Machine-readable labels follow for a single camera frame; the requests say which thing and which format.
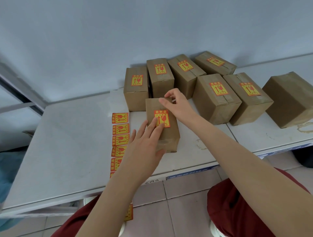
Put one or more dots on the blue table edge label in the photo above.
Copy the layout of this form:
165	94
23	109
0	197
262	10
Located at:
193	172

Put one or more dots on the red yellow fragile sticker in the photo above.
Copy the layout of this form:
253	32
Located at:
164	117

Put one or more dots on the person's left forearm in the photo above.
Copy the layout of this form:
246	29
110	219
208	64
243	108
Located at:
115	202

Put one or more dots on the person's right forearm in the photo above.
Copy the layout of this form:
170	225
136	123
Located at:
244	166

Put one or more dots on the person's left little finger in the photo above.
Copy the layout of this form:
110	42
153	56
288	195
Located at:
132	136

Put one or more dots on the strip of red yellow stickers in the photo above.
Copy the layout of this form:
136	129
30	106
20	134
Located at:
120	140

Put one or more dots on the person's left middle finger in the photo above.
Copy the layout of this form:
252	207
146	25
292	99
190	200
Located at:
157	133

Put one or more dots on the cluster of brown cardboard boxes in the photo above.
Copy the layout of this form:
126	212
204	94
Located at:
215	102

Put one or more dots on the small brown cardboard box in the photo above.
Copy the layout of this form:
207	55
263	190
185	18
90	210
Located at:
168	138

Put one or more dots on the person's left hand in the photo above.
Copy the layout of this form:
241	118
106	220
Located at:
140	153

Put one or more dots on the person's right thumb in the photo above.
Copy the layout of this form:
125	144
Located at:
166	103

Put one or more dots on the grey metal window frame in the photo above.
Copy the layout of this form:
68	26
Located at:
22	95

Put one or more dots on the person's right hand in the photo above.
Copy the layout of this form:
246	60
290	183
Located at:
181	107

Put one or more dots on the person's left thumb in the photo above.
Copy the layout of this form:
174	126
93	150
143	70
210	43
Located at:
161	153

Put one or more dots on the person's red trousers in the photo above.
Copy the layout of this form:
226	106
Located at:
229	210

